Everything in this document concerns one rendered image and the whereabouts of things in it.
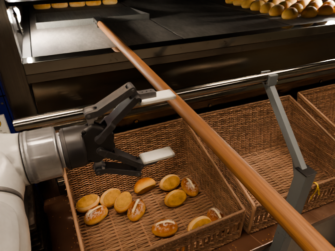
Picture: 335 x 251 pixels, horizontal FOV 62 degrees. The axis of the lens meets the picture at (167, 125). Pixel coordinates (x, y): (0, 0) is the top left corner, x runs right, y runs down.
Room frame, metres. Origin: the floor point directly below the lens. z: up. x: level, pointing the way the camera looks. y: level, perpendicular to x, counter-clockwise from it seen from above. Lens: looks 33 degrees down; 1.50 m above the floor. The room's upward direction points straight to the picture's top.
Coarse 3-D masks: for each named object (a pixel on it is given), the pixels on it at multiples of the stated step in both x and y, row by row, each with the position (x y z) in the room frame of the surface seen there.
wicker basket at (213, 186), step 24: (120, 144) 0.94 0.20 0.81; (144, 144) 0.97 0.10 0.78; (168, 144) 1.02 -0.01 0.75; (192, 144) 0.99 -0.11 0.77; (144, 168) 0.95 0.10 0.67; (168, 168) 0.98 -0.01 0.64; (192, 168) 0.98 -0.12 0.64; (216, 168) 0.82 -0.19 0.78; (72, 192) 0.81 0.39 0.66; (96, 192) 0.84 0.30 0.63; (168, 192) 0.88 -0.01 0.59; (216, 192) 0.80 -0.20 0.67; (120, 216) 0.75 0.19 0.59; (144, 216) 0.75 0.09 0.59; (168, 216) 0.75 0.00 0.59; (192, 216) 0.75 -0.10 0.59; (240, 216) 0.65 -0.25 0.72; (96, 240) 0.64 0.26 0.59; (120, 240) 0.64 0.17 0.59; (144, 240) 0.64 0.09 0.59; (168, 240) 0.54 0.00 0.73; (192, 240) 0.57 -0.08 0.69; (216, 240) 0.62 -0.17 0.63
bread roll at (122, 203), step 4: (124, 192) 0.83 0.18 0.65; (128, 192) 0.83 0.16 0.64; (120, 196) 0.80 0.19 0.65; (124, 196) 0.80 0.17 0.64; (128, 196) 0.81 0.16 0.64; (116, 200) 0.78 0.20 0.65; (120, 200) 0.78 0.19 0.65; (124, 200) 0.78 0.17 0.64; (128, 200) 0.79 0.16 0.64; (116, 204) 0.76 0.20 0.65; (120, 204) 0.76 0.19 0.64; (124, 204) 0.77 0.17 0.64; (128, 204) 0.77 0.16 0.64; (116, 208) 0.75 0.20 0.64; (120, 208) 0.75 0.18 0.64; (124, 208) 0.75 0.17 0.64; (128, 208) 0.76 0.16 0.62; (120, 212) 0.74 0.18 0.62
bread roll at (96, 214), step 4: (92, 208) 0.74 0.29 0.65; (96, 208) 0.74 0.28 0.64; (100, 208) 0.75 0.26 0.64; (104, 208) 0.75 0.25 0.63; (88, 212) 0.73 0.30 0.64; (92, 212) 0.72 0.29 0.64; (96, 212) 0.73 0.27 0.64; (100, 212) 0.73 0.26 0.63; (104, 212) 0.74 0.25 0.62; (84, 216) 0.72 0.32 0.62; (88, 216) 0.71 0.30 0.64; (92, 216) 0.71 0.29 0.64; (96, 216) 0.72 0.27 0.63; (100, 216) 0.72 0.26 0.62; (104, 216) 0.73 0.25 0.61; (84, 220) 0.71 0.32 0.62; (88, 220) 0.70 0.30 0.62; (92, 220) 0.70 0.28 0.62; (96, 220) 0.71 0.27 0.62; (100, 220) 0.72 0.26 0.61; (88, 224) 0.70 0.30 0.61; (92, 224) 0.70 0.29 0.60
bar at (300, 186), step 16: (320, 64) 0.89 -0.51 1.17; (224, 80) 0.75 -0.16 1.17; (240, 80) 0.76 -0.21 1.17; (256, 80) 0.78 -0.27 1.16; (272, 80) 0.80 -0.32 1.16; (192, 96) 0.70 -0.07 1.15; (272, 96) 0.78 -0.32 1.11; (64, 112) 0.57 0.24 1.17; (80, 112) 0.58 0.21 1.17; (16, 128) 0.52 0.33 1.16; (288, 128) 0.70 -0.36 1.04; (288, 144) 0.68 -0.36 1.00; (304, 176) 0.60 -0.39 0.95; (288, 192) 0.63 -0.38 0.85; (304, 192) 0.60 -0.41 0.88; (288, 240) 0.60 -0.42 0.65
